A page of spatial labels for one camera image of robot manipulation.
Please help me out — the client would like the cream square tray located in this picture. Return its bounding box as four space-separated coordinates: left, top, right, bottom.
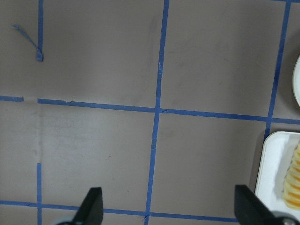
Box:
255 131 300 219

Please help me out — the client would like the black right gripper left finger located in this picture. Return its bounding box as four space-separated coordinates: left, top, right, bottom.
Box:
72 187 104 225

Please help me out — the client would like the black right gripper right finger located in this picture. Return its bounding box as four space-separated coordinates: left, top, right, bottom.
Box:
234 185 277 225

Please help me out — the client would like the yellow ridged bread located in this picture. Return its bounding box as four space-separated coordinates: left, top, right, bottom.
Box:
282 144 300 210

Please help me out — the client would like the cream round plate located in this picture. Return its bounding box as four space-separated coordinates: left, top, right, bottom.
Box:
292 57 300 105

